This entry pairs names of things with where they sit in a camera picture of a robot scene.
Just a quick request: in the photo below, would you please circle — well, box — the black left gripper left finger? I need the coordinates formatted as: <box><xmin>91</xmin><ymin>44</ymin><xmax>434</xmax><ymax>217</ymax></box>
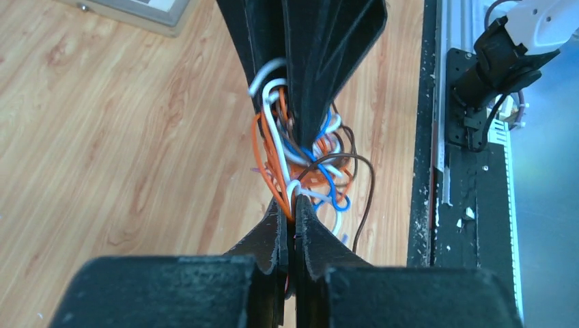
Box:
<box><xmin>50</xmin><ymin>202</ymin><xmax>289</xmax><ymax>327</ymax></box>

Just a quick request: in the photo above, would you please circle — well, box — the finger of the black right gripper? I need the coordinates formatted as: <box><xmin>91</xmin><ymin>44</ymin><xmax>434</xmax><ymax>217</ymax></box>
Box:
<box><xmin>282</xmin><ymin>0</ymin><xmax>388</xmax><ymax>146</ymax></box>
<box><xmin>217</xmin><ymin>0</ymin><xmax>286</xmax><ymax>85</ymax></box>

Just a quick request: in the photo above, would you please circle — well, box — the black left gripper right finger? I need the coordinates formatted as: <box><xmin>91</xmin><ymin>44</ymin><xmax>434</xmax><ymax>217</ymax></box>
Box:
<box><xmin>294</xmin><ymin>196</ymin><xmax>522</xmax><ymax>327</ymax></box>

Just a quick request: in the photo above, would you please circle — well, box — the blue wire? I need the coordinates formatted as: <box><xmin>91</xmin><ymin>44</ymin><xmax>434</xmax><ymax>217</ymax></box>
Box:
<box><xmin>283</xmin><ymin>111</ymin><xmax>353</xmax><ymax>214</ymax></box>

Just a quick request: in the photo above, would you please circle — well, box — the white wire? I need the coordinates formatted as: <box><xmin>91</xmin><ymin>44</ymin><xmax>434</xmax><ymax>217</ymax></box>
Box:
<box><xmin>246</xmin><ymin>57</ymin><xmax>345</xmax><ymax>237</ymax></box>

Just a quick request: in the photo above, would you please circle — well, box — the brown wire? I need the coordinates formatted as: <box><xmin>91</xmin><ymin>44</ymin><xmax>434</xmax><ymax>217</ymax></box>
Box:
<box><xmin>273</xmin><ymin>102</ymin><xmax>376</xmax><ymax>254</ymax></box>

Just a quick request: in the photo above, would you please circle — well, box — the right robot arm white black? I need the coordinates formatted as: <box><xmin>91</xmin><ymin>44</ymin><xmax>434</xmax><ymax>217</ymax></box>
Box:
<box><xmin>218</xmin><ymin>1</ymin><xmax>578</xmax><ymax>147</ymax></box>

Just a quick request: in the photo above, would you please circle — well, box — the wooden chessboard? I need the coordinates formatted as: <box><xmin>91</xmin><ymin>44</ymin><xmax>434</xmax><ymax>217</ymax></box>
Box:
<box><xmin>61</xmin><ymin>0</ymin><xmax>197</xmax><ymax>38</ymax></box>

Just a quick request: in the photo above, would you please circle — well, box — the aluminium frame rail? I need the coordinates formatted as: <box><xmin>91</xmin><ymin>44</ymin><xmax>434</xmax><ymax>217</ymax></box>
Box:
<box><xmin>433</xmin><ymin>0</ymin><xmax>485</xmax><ymax>206</ymax></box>

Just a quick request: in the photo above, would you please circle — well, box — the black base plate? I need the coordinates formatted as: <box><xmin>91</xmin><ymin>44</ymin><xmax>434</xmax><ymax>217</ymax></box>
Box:
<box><xmin>408</xmin><ymin>1</ymin><xmax>514</xmax><ymax>294</ymax></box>

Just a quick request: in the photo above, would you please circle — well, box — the white slotted cable duct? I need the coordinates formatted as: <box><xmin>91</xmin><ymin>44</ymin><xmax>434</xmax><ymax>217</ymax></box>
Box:
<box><xmin>489</xmin><ymin>119</ymin><xmax>524</xmax><ymax>323</ymax></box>

